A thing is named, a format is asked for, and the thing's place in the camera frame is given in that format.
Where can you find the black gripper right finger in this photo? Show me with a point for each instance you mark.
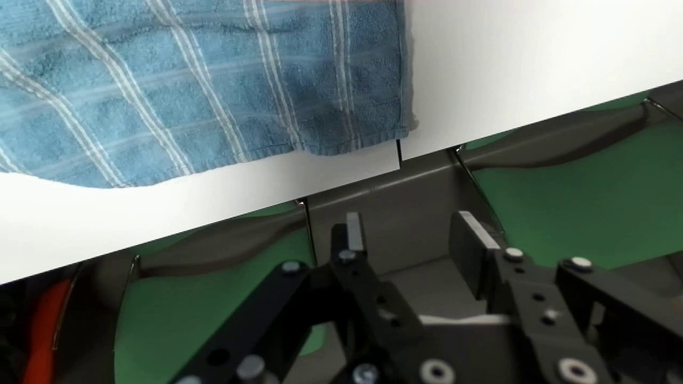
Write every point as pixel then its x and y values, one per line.
pixel 534 305

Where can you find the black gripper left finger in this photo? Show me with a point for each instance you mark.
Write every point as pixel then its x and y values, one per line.
pixel 364 298

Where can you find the blue striped towel cloth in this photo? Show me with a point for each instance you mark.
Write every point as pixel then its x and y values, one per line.
pixel 178 85

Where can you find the green chair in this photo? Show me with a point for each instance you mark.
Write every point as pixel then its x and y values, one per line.
pixel 606 198
pixel 178 312

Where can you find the red chair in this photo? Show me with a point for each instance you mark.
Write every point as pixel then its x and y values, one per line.
pixel 43 332

